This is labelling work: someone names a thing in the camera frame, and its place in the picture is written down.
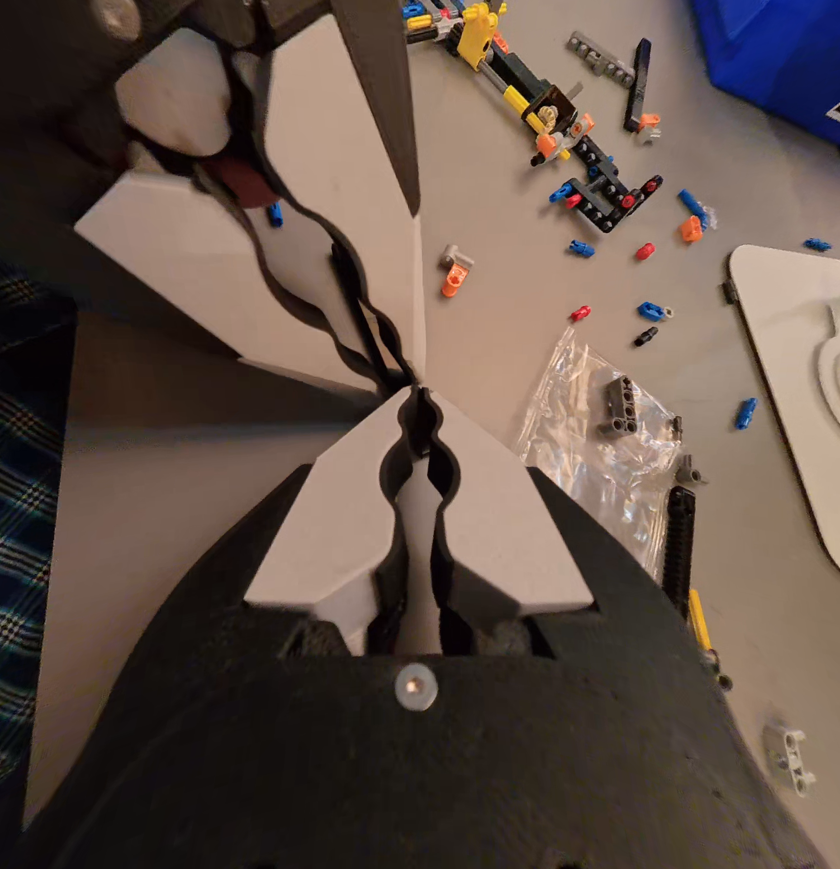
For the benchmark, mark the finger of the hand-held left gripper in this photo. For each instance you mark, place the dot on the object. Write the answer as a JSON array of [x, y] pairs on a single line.
[[311, 136], [175, 258]]

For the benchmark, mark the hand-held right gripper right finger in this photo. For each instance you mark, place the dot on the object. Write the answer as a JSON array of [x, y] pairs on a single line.
[[515, 543]]

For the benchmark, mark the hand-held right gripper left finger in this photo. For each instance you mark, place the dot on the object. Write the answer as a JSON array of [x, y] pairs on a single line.
[[311, 543]]

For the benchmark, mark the long black lego beam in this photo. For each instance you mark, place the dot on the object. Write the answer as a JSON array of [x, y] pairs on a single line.
[[352, 292]]

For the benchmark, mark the blue lego pin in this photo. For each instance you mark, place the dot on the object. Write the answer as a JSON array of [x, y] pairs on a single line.
[[276, 214], [817, 244], [582, 248], [689, 201], [746, 413]]

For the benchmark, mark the black lego gear rack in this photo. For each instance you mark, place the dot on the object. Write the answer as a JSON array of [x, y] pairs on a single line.
[[679, 543]]

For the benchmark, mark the dark grey angled lego beam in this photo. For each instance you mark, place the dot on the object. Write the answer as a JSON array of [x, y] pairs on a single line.
[[615, 406]]

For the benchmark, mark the grey lego pin connector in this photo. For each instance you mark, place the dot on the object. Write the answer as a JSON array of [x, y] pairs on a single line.
[[691, 470]]

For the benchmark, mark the yellow lego axle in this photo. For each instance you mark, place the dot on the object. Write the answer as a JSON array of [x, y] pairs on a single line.
[[699, 621]]

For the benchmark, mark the lego vehicle assembly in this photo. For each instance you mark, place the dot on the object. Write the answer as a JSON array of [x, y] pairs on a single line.
[[528, 74]]

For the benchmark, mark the red lego pin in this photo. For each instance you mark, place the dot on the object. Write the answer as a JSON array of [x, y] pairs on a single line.
[[645, 251], [580, 313]]

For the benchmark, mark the dark grey lego axle connector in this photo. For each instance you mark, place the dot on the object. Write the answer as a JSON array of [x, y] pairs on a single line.
[[718, 672]]

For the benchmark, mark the blue lego connector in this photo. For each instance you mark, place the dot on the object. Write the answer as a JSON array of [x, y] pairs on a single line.
[[650, 311]]

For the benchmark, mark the orange grey lego connector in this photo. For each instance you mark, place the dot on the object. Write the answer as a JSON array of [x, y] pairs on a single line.
[[650, 127]]

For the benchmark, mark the person's left hand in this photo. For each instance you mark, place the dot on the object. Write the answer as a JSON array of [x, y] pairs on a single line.
[[240, 182]]

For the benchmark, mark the clear plastic bag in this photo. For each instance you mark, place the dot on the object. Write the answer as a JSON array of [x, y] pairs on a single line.
[[582, 489]]

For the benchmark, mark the blue plaid shirt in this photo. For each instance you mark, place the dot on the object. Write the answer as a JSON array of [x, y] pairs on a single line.
[[19, 543]]

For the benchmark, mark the white flat board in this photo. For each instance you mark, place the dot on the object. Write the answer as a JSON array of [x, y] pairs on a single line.
[[786, 407]]

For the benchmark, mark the black board clip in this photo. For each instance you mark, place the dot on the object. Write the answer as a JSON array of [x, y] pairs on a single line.
[[729, 292]]

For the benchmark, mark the small clear plastic scrap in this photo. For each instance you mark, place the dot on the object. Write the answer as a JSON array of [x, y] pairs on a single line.
[[709, 215]]

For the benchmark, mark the blue storage bin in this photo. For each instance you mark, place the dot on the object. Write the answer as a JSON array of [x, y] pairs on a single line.
[[786, 54]]

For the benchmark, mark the light grey lego bracket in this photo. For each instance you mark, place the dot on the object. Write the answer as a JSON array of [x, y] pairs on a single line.
[[457, 256]]

